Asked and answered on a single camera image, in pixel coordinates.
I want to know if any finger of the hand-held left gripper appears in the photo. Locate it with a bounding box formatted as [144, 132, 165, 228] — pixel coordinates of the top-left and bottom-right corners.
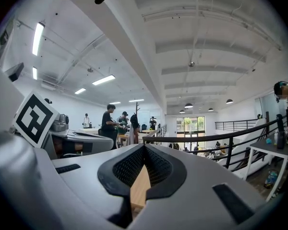
[50, 129, 114, 151]

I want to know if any white framed side table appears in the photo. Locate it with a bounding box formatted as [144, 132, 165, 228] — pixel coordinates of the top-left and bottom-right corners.
[244, 134, 288, 202]

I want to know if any blue patterned bag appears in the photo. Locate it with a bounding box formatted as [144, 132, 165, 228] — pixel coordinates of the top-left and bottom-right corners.
[264, 170, 278, 189]

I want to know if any white staircase side panel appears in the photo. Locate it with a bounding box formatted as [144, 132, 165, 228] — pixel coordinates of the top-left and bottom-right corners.
[217, 117, 273, 179]

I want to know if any dark curved handrail railing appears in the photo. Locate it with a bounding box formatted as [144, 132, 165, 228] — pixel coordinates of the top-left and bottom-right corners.
[142, 115, 288, 170]

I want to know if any black hanging bag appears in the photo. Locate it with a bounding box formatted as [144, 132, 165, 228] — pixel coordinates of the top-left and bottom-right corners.
[130, 113, 140, 130]

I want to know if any tall black bottle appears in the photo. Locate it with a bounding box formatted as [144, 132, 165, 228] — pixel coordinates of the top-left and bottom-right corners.
[276, 114, 286, 150]

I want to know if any black balcony railing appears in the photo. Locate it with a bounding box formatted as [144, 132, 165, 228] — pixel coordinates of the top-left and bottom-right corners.
[215, 118, 259, 132]

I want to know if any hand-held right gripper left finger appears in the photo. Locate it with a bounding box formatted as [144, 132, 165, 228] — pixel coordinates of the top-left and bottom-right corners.
[0, 132, 146, 230]

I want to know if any glass entrance door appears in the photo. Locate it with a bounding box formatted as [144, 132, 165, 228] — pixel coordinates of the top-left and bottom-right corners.
[176, 116, 205, 138]

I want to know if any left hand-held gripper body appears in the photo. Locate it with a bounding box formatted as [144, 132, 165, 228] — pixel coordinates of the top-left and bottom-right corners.
[13, 91, 72, 160]

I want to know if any black wall-mounted box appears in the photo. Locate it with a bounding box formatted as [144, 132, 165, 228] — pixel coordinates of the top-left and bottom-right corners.
[4, 62, 25, 82]

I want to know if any wooden coat rack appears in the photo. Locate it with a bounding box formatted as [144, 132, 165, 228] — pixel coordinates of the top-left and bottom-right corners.
[132, 101, 142, 145]

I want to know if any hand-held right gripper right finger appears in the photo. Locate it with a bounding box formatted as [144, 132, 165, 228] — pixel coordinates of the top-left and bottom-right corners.
[127, 142, 267, 230]

